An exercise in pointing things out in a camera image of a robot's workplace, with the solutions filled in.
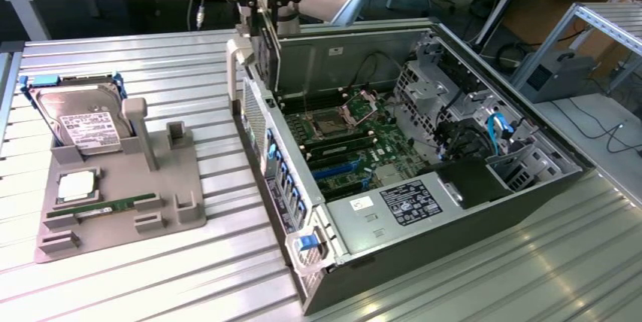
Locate low profile graphics card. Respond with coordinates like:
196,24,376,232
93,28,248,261
237,0,283,93

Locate open socket cover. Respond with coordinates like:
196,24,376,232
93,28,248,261
339,90,381,127

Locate CPU socket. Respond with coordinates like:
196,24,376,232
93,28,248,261
308,109,347,138

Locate silver perforated drive cage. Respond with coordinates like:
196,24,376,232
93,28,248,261
391,34,507,142

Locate blue disk caddy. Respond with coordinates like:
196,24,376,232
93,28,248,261
18,70,126,112

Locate silver hard disk drive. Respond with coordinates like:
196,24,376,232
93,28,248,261
26,80,124,156

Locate black stand pole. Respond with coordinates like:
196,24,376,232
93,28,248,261
472,0,543,47

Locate installed RAM stick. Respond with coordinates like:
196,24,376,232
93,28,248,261
305,137,377,162

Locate black expansion slot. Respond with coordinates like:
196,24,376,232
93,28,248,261
305,150,363,168
320,180,369,198

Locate green motherboard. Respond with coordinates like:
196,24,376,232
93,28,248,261
277,88,437,202

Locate blue expansion slot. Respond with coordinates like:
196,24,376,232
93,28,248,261
311,163,356,180

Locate brown wooden cabinet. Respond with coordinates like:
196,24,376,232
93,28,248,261
500,0,620,71

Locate grey printed parts rack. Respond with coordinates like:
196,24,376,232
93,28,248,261
33,98,209,265

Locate silver CPU chip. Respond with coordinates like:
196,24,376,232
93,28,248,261
54,171,98,201

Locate grey box device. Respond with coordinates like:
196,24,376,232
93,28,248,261
519,50,600,104

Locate loose green RAM stick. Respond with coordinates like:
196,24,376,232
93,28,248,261
52,193,156,214

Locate black plastic shroud box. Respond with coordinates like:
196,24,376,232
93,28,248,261
417,156,515,210

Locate grey power supply unit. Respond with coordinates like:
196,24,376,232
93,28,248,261
323,169,465,257

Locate silver disk bay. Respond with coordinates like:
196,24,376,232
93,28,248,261
483,144,571,193

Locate open black PC case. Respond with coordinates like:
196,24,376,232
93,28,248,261
224,17,598,317

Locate grey printed corner bracket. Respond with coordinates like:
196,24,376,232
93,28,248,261
224,38,260,112
284,226,335,276

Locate black looped wire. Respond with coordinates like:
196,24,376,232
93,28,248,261
349,53,397,90

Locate black wire bundle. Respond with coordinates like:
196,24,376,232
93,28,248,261
433,118,495,161

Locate blue disk wire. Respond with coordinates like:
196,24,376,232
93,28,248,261
484,109,512,157

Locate aluminium frame table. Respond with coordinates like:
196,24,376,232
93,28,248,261
509,0,642,112

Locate thin black table cable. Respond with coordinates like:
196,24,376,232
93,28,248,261
548,98,642,154

